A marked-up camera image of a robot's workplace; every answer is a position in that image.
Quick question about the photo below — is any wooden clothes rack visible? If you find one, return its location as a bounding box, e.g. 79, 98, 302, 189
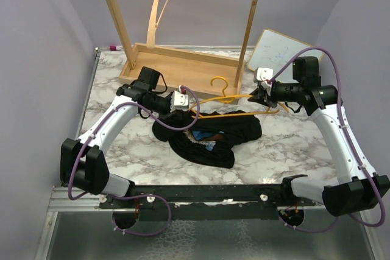
106, 0, 258, 96

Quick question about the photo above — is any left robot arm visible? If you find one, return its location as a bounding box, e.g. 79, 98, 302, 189
60, 67, 197, 208

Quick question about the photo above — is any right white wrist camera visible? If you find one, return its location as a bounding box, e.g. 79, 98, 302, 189
253, 67, 274, 94

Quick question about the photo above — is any pink capped marker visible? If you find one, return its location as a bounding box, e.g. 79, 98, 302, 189
109, 46, 122, 51

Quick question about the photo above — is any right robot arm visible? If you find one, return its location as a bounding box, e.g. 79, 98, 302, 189
249, 57, 389, 217

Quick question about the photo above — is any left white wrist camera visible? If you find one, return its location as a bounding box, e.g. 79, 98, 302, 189
170, 91, 190, 112

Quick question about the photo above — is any yellow plastic hanger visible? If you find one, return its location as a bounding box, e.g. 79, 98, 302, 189
189, 76, 280, 119

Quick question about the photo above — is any light wooden hanger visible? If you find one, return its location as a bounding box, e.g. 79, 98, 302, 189
146, 0, 183, 49

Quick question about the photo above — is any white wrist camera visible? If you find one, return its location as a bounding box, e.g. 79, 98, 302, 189
253, 67, 274, 94
170, 91, 190, 112

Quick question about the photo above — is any black printed t shirt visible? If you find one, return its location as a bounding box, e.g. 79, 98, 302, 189
152, 110, 262, 169

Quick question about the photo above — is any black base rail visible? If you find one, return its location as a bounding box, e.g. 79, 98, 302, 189
99, 184, 314, 221

